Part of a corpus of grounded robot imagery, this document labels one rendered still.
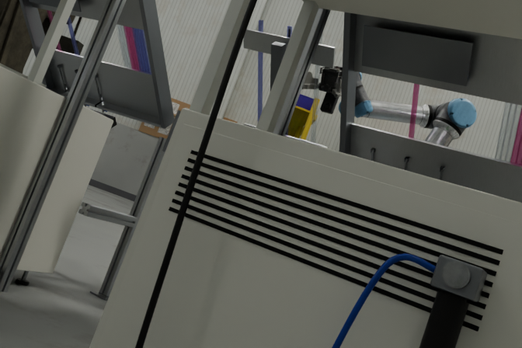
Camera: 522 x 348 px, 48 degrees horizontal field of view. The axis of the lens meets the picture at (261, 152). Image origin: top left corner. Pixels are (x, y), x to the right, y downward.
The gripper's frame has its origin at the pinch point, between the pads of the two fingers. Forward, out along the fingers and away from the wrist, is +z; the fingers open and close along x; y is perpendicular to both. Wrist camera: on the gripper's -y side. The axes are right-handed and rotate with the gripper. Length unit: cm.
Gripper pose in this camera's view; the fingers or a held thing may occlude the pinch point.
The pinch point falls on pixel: (316, 92)
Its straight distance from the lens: 203.5
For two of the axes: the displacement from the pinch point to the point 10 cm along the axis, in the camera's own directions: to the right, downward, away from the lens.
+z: -4.8, 2.1, -8.5
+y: 1.4, -9.4, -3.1
